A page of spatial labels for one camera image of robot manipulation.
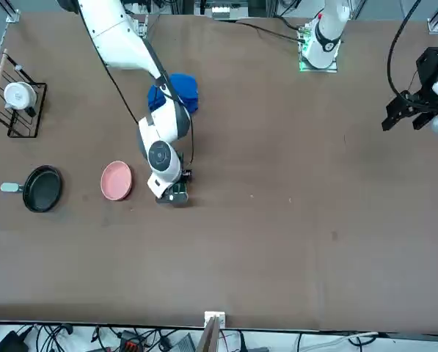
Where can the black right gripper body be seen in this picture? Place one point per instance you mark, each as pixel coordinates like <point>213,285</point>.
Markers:
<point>188,175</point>

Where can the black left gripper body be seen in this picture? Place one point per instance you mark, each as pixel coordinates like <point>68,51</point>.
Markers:
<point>431,69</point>

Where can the green and yellow sponge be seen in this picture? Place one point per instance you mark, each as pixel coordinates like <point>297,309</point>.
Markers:
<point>181,188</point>

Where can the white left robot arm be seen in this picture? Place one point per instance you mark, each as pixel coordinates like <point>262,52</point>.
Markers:
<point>326,40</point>

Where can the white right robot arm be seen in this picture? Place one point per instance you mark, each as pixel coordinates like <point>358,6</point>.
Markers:
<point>123,44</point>

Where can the pink bowl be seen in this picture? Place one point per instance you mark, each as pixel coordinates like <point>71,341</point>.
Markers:
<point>116,181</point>

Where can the crumpled blue cloth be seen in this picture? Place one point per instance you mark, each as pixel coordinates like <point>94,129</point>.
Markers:
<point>185,88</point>

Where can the white power strip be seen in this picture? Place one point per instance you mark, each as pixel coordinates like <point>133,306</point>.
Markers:
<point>220,12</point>

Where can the grey electronic device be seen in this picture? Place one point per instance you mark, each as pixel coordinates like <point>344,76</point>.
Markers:
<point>183,344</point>

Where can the red black electronic device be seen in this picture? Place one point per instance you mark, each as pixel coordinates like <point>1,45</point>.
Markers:
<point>130,344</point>

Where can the black power adapter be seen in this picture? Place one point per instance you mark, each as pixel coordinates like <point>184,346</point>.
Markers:
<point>9,342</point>

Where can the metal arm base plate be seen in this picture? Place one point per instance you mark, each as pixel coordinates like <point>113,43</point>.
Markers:
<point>141,29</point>
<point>334,68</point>

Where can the white post foot bracket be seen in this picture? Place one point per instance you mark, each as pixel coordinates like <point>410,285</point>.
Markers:
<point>208,314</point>

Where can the aluminium camera post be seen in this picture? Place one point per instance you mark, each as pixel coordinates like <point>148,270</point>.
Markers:
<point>209,341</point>

